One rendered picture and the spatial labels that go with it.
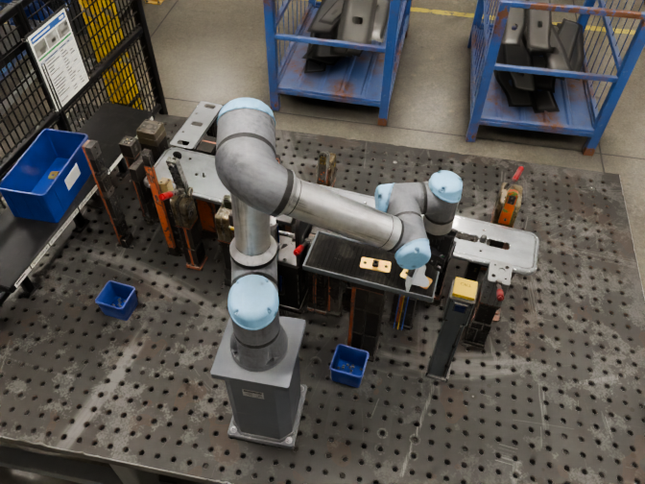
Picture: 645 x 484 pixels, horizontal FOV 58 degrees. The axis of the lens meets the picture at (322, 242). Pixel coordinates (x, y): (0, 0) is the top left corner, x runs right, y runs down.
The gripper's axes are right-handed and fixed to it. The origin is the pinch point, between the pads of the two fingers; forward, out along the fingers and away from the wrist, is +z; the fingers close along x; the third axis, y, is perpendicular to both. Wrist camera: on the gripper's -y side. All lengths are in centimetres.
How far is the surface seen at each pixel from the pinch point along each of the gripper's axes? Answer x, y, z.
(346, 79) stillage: 198, -141, 102
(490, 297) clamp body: 19.4, 18.0, 20.4
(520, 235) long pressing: 47, 17, 19
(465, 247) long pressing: 32.0, 3.4, 18.8
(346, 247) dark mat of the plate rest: -1.4, -22.0, 2.8
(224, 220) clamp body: -6, -64, 12
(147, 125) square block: 15, -120, 13
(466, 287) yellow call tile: 4.8, 12.9, 2.8
